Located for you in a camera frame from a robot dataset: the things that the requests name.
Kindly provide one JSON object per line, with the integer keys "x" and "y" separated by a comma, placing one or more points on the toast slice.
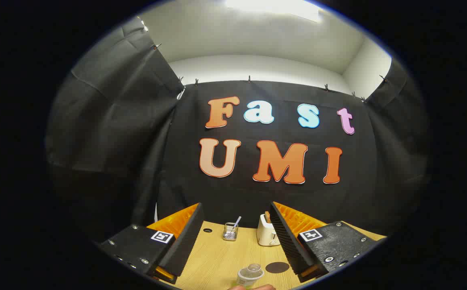
{"x": 267, "y": 217}

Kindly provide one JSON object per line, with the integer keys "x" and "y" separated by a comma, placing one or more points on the metal utensil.
{"x": 236, "y": 222}

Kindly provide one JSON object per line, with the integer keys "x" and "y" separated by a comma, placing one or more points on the black backdrop cloth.
{"x": 177, "y": 161}

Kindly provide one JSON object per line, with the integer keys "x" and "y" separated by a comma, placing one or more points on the clear juice bottle white label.
{"x": 250, "y": 274}

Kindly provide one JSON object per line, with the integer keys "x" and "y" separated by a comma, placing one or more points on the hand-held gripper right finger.
{"x": 287, "y": 241}

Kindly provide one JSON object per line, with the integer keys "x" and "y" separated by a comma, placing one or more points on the wooden table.
{"x": 217, "y": 257}

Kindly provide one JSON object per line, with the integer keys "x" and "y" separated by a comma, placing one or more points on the brown round coaster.
{"x": 277, "y": 267}

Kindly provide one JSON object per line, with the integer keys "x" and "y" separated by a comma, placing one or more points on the ceiling light panel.
{"x": 273, "y": 7}

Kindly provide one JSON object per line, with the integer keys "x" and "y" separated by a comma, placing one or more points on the white toaster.
{"x": 266, "y": 235}

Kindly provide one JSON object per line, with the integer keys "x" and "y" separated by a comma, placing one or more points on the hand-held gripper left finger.
{"x": 185, "y": 241}

